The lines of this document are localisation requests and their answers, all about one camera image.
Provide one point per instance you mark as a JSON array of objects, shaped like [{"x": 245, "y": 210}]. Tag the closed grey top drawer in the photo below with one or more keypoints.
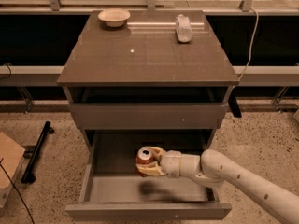
[{"x": 147, "y": 117}]

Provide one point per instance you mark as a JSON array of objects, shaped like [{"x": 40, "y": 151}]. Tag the grey drawer cabinet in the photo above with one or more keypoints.
[{"x": 143, "y": 63}]

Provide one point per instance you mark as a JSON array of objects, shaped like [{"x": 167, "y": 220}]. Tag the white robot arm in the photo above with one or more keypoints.
[{"x": 211, "y": 169}]

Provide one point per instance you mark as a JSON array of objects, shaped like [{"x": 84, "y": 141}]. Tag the open grey middle drawer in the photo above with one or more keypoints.
[{"x": 112, "y": 190}]

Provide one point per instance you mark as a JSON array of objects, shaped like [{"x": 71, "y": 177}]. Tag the red coke can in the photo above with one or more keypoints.
[{"x": 144, "y": 156}]

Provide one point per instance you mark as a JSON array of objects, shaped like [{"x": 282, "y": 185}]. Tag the cardboard box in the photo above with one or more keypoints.
[{"x": 11, "y": 157}]

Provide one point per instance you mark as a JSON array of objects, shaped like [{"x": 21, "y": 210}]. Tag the black metal bar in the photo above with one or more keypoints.
[{"x": 28, "y": 176}]

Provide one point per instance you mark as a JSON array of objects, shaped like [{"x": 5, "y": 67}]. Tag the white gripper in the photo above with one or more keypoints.
[{"x": 173, "y": 163}]

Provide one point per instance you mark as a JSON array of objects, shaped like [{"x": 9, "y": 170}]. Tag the white bowl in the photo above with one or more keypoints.
[{"x": 114, "y": 17}]

